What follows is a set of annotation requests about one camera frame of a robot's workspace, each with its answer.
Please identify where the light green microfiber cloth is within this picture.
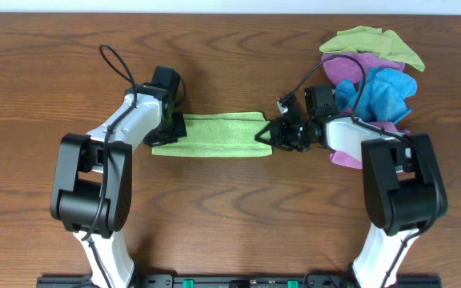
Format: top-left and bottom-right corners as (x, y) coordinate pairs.
(152, 112), (272, 158)

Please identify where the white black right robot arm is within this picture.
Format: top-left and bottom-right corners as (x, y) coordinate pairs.
(255, 116), (447, 287)

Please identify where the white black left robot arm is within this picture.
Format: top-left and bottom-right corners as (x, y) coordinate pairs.
(50, 82), (186, 287)

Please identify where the purple microfiber cloth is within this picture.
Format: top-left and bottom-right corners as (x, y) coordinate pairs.
(327, 108), (388, 170)
(323, 52), (405, 86)

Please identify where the blue microfiber cloth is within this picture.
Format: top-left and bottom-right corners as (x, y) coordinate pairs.
(355, 67), (418, 124)

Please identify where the olive green microfiber cloth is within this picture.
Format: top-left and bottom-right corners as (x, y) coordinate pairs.
(319, 26), (426, 72)

